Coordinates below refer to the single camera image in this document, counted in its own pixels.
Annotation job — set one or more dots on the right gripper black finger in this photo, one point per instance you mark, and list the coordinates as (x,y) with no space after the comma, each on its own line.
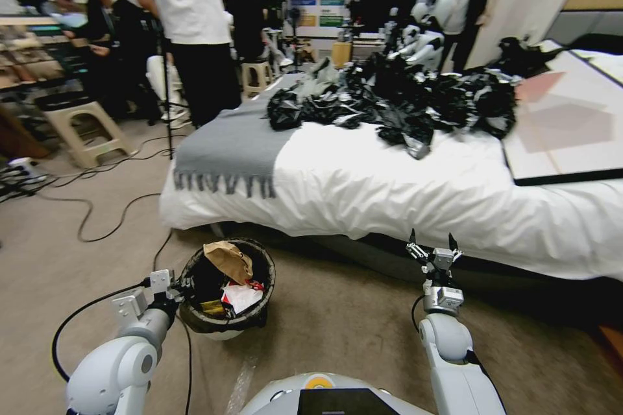
(454,250)
(416,249)

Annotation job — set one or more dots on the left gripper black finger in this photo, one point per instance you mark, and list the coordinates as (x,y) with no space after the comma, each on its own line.
(181,283)
(177,296)

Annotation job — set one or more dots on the round black-lined trash bin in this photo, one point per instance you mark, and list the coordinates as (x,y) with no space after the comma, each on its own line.
(258,303)

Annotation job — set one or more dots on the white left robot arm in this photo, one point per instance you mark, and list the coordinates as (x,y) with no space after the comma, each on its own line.
(117,366)

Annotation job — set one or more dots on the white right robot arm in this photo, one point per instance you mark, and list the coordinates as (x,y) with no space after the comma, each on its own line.
(452,361)

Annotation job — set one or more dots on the heap of black garbage bags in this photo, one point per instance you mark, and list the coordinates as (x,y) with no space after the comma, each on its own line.
(428,99)

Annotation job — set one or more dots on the small black garbage bag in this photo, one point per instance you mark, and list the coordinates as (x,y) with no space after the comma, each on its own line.
(284,108)

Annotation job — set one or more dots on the grey plastic garbage bag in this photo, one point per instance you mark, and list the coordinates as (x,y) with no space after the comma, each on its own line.
(322,75)

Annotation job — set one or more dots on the dark grey bed base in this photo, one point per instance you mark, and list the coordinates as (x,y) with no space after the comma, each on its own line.
(389,264)

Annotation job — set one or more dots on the dark yellow snack packet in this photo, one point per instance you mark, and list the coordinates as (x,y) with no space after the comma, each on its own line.
(211,307)

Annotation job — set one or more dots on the crumpled brown paper bag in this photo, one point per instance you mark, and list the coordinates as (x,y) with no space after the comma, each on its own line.
(229,259)

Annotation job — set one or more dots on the red and white wrapper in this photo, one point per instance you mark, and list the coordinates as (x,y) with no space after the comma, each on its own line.
(241,296)

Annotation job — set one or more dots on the bed with white duvet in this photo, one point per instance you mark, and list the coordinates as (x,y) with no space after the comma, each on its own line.
(389,181)

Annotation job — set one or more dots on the grey fringed blanket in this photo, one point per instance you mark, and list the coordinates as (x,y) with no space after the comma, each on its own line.
(233,147)

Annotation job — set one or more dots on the white robot front shell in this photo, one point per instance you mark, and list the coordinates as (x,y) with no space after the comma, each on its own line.
(336,398)

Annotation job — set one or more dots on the black-framed white picture board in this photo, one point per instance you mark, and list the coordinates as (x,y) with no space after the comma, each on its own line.
(564,118)

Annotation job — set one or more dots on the beige plastic stool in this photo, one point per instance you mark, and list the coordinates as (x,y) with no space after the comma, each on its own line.
(83,128)
(255,75)

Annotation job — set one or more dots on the black tripod stand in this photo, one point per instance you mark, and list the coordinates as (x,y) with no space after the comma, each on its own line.
(168,94)

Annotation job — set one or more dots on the white power strip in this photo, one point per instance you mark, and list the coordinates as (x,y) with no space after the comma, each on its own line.
(17,176)

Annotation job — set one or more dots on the cardboard box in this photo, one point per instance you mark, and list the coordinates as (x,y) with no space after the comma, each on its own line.
(339,50)

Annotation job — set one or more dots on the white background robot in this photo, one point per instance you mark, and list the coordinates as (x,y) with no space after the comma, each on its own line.
(428,31)

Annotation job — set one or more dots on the black standing fan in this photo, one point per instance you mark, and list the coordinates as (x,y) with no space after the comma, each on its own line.
(294,35)

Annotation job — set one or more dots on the cluttered wooden shelf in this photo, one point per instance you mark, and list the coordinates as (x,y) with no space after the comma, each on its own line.
(24,55)

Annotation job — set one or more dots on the beige and grey headboard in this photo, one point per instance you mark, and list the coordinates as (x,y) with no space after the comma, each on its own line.
(594,1)

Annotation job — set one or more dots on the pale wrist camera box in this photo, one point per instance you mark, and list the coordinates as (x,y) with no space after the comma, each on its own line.
(443,258)
(161,281)

